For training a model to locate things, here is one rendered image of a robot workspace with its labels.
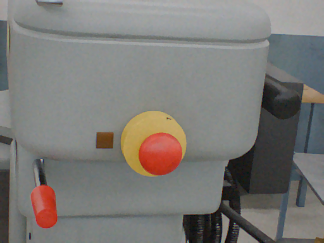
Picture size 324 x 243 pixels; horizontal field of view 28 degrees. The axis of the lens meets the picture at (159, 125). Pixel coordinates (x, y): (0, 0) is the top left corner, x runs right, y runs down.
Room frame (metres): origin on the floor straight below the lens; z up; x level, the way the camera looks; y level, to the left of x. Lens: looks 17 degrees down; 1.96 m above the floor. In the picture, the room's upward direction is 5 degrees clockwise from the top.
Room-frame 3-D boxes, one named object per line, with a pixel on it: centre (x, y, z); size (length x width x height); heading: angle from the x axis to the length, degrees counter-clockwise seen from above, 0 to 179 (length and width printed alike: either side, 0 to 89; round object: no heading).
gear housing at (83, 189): (0.85, 0.07, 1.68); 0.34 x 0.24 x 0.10; 15
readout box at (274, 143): (1.18, -0.18, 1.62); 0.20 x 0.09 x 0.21; 15
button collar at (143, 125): (0.59, 0.00, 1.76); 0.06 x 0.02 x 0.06; 105
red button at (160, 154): (0.56, 0.00, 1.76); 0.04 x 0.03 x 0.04; 105
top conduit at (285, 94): (0.88, -0.07, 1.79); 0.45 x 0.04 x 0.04; 15
